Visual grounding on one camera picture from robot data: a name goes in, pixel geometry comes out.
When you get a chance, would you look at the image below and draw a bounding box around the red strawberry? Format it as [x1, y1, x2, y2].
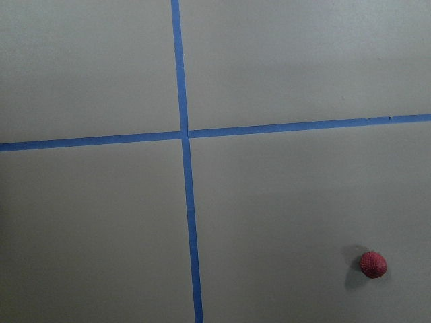
[359, 251, 387, 279]

